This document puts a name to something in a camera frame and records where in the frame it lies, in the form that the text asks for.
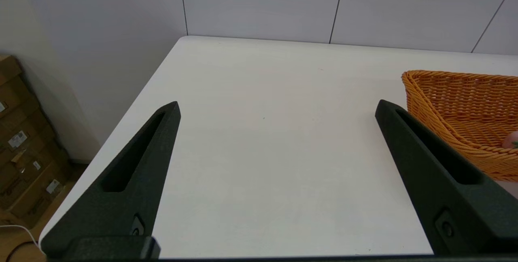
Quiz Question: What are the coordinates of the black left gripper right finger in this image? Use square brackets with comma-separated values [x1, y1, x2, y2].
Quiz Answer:
[375, 99, 518, 255]

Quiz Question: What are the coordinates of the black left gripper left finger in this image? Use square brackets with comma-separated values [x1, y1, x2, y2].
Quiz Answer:
[40, 101, 181, 257]

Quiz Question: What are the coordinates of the pink toy peach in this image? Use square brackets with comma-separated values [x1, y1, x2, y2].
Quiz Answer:
[502, 131, 518, 150]

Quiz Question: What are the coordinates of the orange wicker basket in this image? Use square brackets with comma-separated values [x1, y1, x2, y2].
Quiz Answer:
[401, 70, 518, 182]

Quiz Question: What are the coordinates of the brown cardboard box with label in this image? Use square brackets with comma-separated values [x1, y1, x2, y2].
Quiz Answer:
[0, 145, 73, 228]
[0, 104, 59, 173]
[0, 55, 43, 133]

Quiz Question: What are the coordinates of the white floor cable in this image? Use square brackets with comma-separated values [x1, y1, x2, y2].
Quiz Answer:
[0, 224, 39, 248]

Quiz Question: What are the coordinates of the black floor cable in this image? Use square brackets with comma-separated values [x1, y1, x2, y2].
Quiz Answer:
[3, 241, 39, 262]

